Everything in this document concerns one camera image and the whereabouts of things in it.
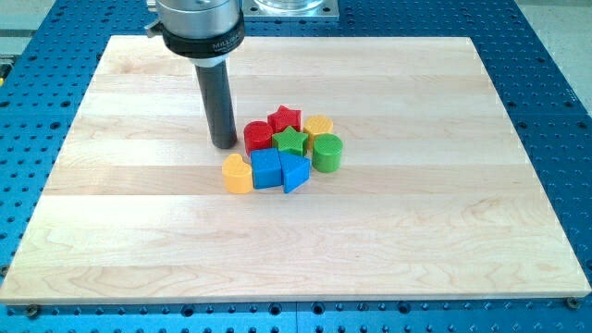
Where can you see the yellow hexagon block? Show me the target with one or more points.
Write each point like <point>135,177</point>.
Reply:
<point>315,126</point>

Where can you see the blue cube block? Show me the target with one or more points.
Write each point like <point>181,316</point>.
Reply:
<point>267,171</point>

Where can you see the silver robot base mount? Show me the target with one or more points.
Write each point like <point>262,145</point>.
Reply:
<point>268,10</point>

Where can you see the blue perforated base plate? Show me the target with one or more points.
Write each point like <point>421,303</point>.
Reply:
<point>537,52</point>

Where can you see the right board clamp screw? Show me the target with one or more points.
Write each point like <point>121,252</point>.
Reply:
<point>572,303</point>

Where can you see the board clamp screw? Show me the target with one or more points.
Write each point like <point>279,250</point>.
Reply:
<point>572,303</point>
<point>32,310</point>

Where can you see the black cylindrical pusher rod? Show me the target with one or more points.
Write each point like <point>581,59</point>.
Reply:
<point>217,103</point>

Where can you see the light wooden board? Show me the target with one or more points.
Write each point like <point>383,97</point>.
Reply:
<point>435,197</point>

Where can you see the blue triangle block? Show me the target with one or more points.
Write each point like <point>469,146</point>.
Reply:
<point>295,170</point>

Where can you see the red star block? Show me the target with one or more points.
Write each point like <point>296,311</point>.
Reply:
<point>285,117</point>

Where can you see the red cylinder block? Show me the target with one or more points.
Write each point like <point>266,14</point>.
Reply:
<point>257,135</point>

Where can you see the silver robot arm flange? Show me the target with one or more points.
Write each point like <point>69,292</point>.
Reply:
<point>204,31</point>

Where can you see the left board clamp screw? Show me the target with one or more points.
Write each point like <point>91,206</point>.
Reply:
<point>32,310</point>

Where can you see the yellow heart block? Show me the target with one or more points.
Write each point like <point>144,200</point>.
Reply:
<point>237,175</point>

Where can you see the green cylinder block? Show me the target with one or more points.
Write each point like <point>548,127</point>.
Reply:
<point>327,152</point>

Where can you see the green star block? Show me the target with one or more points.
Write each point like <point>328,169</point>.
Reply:
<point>290,141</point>

